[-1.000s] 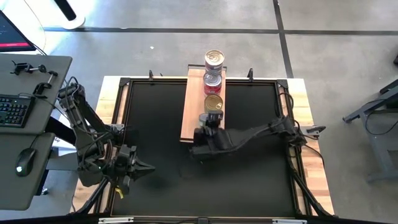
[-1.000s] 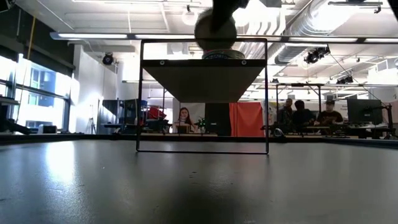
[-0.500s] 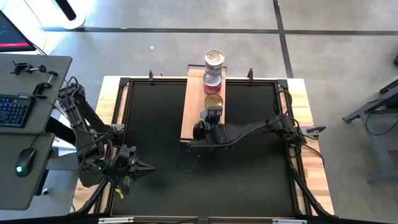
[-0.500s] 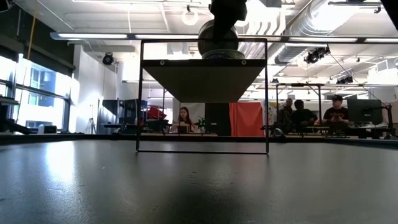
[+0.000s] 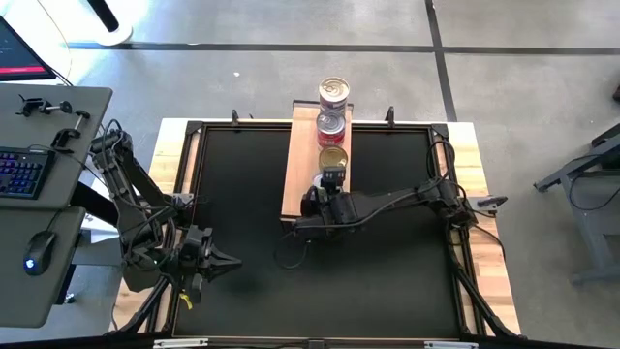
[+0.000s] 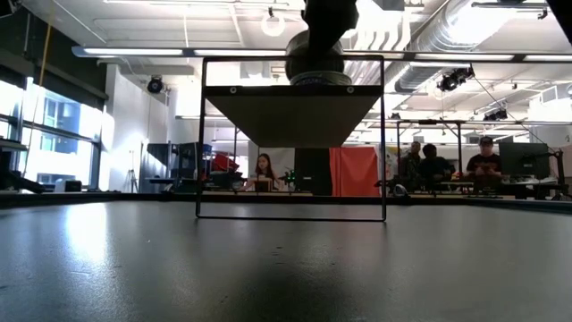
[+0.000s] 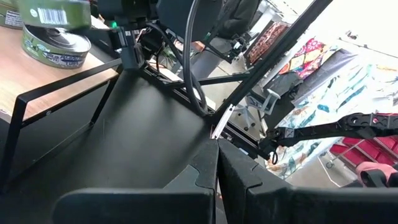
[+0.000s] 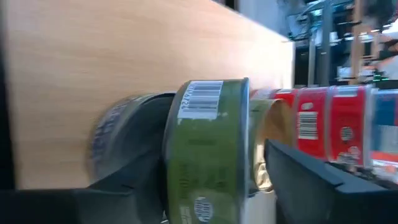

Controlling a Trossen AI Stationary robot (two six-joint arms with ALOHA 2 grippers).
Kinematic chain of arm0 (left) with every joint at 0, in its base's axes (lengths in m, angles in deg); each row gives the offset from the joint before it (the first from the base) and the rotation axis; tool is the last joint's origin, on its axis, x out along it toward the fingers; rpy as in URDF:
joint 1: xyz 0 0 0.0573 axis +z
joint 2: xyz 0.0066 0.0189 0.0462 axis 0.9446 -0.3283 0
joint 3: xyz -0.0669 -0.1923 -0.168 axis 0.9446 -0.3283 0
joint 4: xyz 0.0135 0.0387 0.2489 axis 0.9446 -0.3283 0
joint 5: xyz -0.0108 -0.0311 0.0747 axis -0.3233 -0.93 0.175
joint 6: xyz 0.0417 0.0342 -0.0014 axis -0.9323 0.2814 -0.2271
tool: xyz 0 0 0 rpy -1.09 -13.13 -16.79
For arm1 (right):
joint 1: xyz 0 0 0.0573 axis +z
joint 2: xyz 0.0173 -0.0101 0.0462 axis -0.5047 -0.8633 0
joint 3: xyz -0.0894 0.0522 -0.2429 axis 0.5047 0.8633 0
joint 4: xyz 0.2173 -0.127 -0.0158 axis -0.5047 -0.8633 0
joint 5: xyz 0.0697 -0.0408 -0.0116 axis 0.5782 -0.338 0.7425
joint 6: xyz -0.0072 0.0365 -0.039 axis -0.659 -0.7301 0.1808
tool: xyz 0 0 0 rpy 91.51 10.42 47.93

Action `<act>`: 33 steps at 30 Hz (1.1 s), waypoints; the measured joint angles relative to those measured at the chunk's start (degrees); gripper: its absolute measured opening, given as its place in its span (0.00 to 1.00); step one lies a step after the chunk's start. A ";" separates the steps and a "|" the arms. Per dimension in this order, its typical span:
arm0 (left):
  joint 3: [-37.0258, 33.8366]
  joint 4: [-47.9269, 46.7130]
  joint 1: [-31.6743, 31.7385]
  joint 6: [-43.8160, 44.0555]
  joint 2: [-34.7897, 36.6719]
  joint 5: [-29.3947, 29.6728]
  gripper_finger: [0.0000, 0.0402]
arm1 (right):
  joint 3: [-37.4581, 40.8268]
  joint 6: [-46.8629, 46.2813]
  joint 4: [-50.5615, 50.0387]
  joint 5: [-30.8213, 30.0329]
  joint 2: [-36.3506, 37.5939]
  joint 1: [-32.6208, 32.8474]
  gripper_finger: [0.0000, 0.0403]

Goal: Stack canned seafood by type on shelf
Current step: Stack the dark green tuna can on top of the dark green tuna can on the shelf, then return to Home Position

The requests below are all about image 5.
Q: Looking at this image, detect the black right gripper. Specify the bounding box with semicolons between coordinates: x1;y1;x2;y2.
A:
294;186;363;239

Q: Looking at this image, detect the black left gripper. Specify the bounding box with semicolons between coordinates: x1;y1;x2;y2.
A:
180;224;244;293

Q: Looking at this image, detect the blue label gold can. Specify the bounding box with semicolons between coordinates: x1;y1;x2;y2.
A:
317;145;350;172

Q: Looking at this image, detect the red box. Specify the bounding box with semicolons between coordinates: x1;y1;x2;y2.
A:
315;110;348;140

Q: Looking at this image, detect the small grey edge device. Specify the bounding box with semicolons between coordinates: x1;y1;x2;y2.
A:
477;194;510;213

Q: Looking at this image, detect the grey side desk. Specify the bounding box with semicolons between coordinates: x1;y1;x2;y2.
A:
0;82;114;210

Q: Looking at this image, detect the black computer mouse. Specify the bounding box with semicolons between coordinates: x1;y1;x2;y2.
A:
22;230;58;277

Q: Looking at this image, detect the grey desk top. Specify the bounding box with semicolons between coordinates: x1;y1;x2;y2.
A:
0;206;87;330

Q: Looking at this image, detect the black desk clamp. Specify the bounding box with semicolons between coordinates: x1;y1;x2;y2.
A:
15;93;74;118
49;109;92;149

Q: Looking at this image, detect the black backlit keyboard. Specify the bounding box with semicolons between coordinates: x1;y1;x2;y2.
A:
0;146;56;201

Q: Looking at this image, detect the white round stand base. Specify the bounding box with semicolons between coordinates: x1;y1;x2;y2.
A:
37;0;135;48

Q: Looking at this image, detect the dark desk monitor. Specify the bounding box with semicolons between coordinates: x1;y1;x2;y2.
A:
0;16;58;82

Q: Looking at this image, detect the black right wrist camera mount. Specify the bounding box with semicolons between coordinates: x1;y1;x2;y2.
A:
320;165;348;194

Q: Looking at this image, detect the black looped cable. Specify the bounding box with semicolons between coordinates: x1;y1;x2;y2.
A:
272;226;312;271

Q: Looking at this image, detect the wooden shelf black metal frame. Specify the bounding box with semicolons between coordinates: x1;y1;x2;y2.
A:
279;99;355;223

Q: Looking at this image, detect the silver edge bracket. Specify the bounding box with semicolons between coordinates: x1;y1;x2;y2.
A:
423;340;480;349
152;337;210;349

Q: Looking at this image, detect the black stand post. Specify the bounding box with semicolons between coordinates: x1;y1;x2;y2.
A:
85;0;121;34

